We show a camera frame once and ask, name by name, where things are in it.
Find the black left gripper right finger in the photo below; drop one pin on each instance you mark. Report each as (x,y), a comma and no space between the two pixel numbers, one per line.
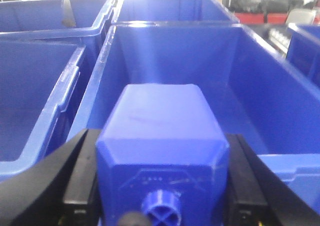
(256,196)

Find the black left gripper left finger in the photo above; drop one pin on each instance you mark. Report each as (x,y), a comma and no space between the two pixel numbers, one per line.
(59,190)

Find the blue bottle without cap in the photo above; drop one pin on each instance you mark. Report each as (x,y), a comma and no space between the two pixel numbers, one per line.
(163,153)

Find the blue bin centre right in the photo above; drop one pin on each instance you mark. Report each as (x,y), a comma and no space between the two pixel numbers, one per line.
(250,87)

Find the blue bin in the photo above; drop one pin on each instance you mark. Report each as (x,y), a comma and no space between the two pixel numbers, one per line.
(304,50)
(41,87)
(147,11)
(43,20)
(250,87)

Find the blue bin centre left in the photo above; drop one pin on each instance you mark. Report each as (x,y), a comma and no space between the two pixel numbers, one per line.
(41,87)

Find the blue bin far right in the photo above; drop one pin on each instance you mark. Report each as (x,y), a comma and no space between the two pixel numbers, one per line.
(304,50)

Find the blue bin rear left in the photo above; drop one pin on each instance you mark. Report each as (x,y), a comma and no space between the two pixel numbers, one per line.
(43,20)

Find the blue bin rear centre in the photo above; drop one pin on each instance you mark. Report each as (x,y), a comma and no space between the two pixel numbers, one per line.
(147,11)

